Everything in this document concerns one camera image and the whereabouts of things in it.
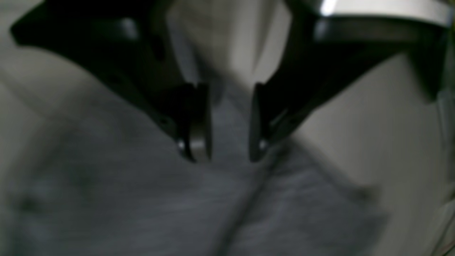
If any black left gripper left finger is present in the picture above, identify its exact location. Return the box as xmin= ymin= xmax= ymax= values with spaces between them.
xmin=10 ymin=0 xmax=212 ymax=162

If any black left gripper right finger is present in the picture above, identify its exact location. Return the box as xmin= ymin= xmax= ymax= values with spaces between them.
xmin=249 ymin=0 xmax=452 ymax=162

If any grey T-shirt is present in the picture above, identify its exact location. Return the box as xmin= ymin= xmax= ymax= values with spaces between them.
xmin=1 ymin=71 xmax=387 ymax=256

